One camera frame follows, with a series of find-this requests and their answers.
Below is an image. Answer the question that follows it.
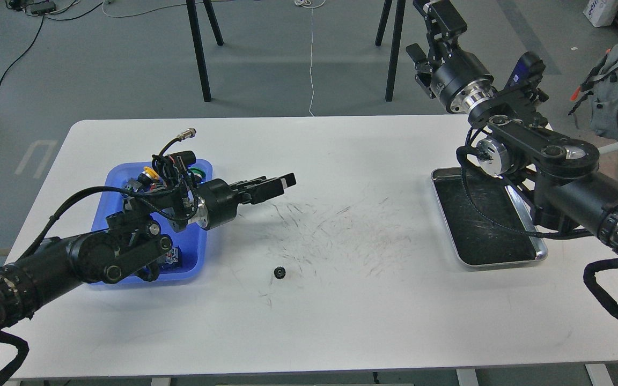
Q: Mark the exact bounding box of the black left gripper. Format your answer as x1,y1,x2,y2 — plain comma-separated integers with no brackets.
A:
197,173,297,231

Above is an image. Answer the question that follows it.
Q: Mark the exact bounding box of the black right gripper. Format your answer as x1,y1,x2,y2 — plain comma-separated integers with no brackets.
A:
406,1,495,114

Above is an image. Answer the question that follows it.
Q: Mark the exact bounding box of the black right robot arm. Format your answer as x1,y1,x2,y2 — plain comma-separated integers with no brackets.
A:
406,1,618,320

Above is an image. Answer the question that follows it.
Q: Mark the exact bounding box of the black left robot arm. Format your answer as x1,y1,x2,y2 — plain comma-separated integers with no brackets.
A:
0,129,296,385

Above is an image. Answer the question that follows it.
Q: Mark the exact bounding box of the black table leg pair right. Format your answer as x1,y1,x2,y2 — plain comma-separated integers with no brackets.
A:
374,1,406,102

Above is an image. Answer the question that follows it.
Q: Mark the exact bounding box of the black table leg pair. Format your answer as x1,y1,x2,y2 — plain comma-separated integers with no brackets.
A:
186,1,225,102
374,1,406,102

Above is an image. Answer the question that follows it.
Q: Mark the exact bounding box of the blue plastic tray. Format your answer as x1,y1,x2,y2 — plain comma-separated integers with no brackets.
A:
91,161,208,283

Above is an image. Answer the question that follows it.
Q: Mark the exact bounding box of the white cardboard box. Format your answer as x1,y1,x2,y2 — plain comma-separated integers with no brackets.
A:
582,0,618,28

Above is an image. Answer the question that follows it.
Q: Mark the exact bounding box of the grey backpack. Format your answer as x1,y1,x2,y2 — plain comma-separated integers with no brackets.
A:
568,44,618,141

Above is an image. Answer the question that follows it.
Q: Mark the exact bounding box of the metal tray with black mat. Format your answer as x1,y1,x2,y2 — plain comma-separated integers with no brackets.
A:
431,168,548,269

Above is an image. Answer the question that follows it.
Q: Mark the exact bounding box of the black table leg pair left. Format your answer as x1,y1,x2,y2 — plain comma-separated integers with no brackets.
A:
186,1,225,102

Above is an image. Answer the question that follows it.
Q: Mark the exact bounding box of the black power adapter on floor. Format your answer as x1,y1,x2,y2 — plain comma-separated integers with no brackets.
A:
5,1,58,16

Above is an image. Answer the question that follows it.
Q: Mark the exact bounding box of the green push button switch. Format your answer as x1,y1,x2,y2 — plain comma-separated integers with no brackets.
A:
188,168,206,184

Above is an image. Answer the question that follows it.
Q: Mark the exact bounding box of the red push button switch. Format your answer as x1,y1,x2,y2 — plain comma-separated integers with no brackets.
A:
157,246,182,270

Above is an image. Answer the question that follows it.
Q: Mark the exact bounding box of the yellow push button switch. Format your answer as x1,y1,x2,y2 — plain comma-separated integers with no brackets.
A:
122,166,164,193

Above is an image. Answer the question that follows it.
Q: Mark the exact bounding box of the white cable on floor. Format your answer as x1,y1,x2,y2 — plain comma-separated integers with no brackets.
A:
295,0,327,117

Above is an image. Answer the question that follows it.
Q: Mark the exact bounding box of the black cable on floor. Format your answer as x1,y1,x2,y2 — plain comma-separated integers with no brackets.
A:
0,0,106,132

